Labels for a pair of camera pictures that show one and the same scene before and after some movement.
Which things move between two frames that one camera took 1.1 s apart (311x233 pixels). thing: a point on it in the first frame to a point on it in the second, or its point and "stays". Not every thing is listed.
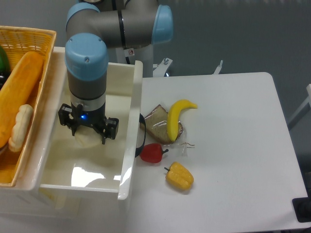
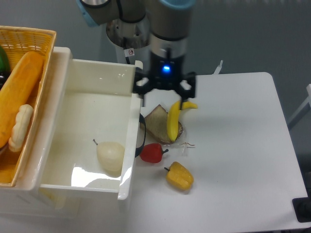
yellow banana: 173,116 stays
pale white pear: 86,137 to 111,156
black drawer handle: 141,118 stays
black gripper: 74,116 to 165,72
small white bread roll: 22,121 stays
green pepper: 4,63 stays
